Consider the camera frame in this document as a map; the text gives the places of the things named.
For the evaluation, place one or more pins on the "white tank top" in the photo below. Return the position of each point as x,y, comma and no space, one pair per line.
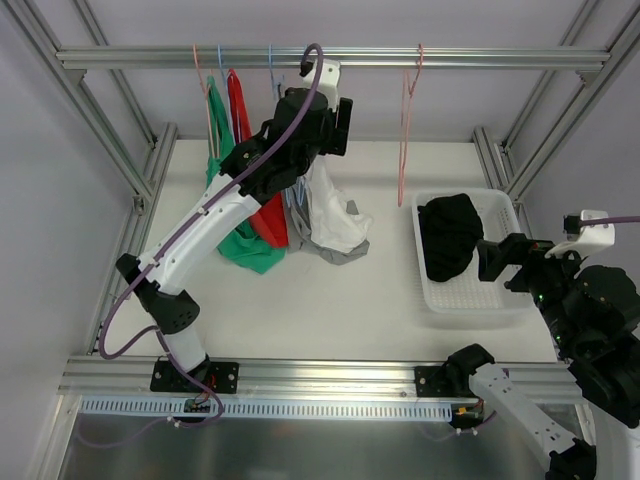
332,226

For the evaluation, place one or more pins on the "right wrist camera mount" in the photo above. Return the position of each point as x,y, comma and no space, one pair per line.
587,233

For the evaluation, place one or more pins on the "pink hanger with green top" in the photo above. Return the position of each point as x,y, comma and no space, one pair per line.
213,142

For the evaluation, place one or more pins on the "white perforated cable duct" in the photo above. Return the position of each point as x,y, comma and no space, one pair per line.
411,410

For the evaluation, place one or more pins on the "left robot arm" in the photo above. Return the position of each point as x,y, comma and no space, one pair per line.
305,125

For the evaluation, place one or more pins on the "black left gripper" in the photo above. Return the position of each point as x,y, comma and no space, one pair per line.
341,126

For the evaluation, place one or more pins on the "grey tank top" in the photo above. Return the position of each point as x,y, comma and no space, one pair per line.
299,233

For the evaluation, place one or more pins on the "blue hanger with red top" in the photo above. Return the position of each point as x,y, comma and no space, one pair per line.
239,118

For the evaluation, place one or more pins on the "white plastic basket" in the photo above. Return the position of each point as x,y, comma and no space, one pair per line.
466,294

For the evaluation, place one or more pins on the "blue hanger of grey top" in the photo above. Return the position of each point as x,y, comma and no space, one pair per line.
276,86

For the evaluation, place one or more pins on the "aluminium frame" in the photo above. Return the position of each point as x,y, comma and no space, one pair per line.
66,200

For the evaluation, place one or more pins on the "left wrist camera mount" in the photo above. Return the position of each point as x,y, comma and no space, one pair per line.
329,81

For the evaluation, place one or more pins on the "pink wire hanger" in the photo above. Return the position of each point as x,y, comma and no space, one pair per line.
408,91

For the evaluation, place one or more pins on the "blue hanger of white top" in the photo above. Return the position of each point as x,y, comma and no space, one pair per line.
306,67

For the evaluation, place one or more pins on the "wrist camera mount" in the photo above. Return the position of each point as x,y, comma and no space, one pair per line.
587,233
329,81

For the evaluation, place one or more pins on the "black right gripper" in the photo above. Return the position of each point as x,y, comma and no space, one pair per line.
511,257

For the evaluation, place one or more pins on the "black tank top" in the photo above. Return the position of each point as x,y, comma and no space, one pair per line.
450,228

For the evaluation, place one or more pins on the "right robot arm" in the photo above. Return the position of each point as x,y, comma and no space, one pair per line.
591,313

